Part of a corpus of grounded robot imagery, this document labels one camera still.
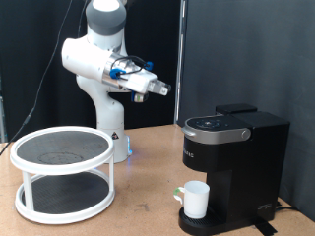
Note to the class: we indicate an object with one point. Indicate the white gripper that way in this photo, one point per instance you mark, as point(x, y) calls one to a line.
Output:
point(139, 80)

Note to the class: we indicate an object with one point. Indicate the white mug with green mark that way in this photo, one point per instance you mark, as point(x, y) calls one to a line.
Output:
point(196, 200)

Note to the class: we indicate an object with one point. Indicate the black Keurig coffee machine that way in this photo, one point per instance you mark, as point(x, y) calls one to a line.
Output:
point(252, 164)

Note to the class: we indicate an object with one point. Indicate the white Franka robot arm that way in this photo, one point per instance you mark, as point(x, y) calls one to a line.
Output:
point(98, 82)

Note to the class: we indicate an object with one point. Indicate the vertical metal pole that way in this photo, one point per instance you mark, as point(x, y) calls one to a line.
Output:
point(178, 65)

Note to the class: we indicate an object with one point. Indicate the white two-tier turntable stand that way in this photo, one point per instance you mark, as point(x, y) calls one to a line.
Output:
point(62, 196)

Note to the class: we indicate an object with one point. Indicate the black tape strip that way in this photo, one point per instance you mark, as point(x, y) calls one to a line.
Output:
point(265, 227)

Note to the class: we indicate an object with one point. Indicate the wrist camera on blue mount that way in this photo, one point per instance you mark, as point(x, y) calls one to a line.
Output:
point(139, 97)

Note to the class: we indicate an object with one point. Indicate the grey metal frame post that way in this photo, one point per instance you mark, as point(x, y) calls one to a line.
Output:
point(2, 114)

